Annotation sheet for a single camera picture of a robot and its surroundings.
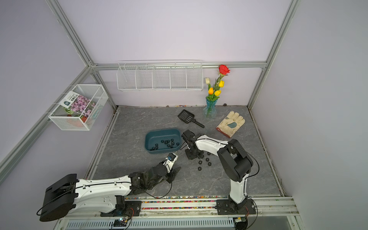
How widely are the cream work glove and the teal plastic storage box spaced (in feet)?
1.05

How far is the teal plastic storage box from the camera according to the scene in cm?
96

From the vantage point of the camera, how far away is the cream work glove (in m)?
1.07
